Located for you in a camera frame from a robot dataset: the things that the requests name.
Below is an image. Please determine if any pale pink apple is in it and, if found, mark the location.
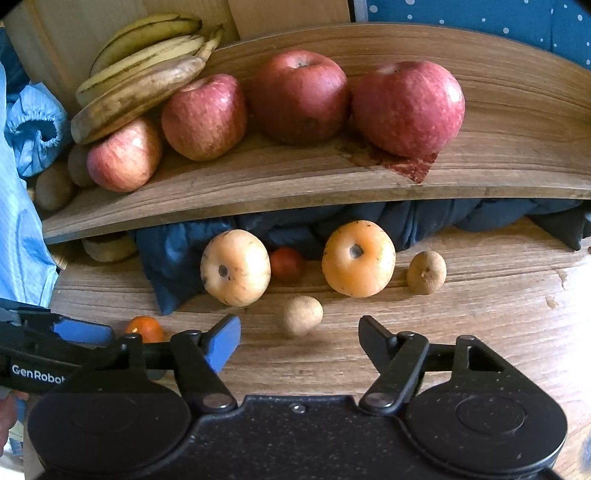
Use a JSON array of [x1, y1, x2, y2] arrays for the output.
[[87, 116, 163, 193]]

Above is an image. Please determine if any orange cherry tomato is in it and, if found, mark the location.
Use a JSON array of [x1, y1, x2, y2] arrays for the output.
[[126, 316, 164, 343]]

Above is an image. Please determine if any brown kiwi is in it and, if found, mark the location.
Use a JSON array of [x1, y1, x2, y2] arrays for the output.
[[34, 161, 77, 212], [68, 141, 100, 188]]

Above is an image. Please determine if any orange round fruit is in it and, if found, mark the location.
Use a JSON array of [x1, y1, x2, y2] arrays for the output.
[[322, 220, 397, 298]]

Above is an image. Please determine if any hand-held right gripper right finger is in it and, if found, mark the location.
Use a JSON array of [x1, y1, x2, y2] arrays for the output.
[[359, 315, 506, 415]]

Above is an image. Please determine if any wooden shelf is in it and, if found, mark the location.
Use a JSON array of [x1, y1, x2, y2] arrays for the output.
[[41, 23, 591, 245]]

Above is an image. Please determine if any blue white-dotted cloth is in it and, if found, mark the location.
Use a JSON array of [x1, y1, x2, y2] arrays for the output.
[[353, 0, 591, 65]]

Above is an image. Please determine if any pale yellow round fruit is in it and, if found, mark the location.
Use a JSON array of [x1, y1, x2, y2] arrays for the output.
[[200, 229, 271, 308]]

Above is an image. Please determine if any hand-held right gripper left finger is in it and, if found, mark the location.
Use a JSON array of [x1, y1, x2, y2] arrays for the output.
[[90, 314, 242, 414]]

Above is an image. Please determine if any brown spotted banana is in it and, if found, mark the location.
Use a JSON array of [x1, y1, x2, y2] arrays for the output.
[[70, 55, 206, 145]]

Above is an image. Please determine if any dark blue jacket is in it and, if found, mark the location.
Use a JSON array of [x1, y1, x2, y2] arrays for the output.
[[134, 198, 591, 317]]

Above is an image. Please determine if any small brown round fruit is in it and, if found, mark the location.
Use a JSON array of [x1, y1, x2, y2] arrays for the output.
[[277, 295, 324, 337], [406, 250, 448, 295]]

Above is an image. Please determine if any person's left hand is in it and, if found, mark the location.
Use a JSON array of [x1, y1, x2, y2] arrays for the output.
[[0, 394, 19, 455]]

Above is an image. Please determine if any dark red apple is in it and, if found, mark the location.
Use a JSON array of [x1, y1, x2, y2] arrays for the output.
[[250, 50, 349, 145]]

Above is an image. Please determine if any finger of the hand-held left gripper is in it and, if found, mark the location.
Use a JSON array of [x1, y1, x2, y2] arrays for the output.
[[53, 318, 115, 345]]

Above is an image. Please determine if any red tomato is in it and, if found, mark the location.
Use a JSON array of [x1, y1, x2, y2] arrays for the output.
[[270, 247, 306, 283]]

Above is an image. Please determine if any yellow banana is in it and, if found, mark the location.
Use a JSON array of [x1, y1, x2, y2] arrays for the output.
[[90, 13, 202, 77], [76, 25, 225, 107]]

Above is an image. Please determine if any light blue elastic cuffed sleeve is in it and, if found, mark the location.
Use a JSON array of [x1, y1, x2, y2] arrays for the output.
[[4, 83, 70, 178]]

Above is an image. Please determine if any light blue coat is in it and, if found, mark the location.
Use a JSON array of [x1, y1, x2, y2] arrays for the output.
[[0, 28, 61, 310]]

